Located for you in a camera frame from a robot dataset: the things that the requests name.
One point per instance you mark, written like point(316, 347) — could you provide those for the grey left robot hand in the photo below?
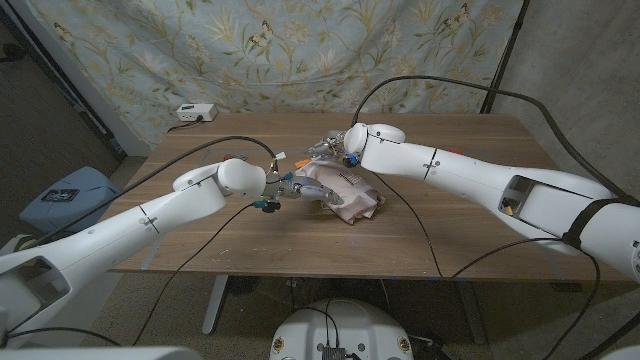
point(305, 190)

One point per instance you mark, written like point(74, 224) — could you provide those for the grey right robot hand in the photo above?
point(332, 145)

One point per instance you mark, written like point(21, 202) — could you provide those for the beige orange patterned cloth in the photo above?
point(355, 195)

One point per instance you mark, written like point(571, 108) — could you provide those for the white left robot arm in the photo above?
point(125, 230)

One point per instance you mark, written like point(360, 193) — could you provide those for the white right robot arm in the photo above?
point(475, 170)

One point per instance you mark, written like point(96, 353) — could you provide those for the red ball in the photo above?
point(455, 150)

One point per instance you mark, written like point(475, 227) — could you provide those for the floral printed backdrop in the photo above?
point(250, 60)

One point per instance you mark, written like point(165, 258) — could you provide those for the white power box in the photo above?
point(196, 112)

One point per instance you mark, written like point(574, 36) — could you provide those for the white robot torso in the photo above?
point(350, 325)

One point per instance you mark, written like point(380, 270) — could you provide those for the white table leg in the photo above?
point(215, 305)

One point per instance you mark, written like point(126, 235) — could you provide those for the black backdrop stand pole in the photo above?
point(502, 60)

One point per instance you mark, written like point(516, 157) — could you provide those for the dark grey table leg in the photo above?
point(472, 315)

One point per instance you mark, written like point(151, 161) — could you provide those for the blue storage box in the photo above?
point(85, 185)

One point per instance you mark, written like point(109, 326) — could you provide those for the grey perforated partition panel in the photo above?
point(30, 125)

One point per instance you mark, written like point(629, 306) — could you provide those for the small black fixture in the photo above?
point(12, 51)

